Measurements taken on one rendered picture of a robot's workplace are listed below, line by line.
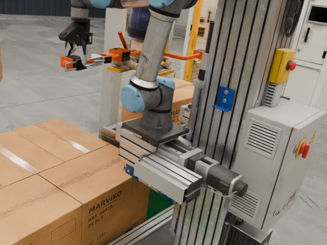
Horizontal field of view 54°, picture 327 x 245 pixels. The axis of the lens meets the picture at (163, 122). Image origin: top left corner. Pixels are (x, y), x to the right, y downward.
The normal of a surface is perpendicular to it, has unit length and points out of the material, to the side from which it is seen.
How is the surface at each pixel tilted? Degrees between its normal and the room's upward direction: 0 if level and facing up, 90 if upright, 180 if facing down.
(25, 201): 0
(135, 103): 97
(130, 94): 97
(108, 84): 88
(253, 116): 90
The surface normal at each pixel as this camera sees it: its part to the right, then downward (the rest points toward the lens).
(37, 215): 0.13, -0.92
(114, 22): -0.58, 0.26
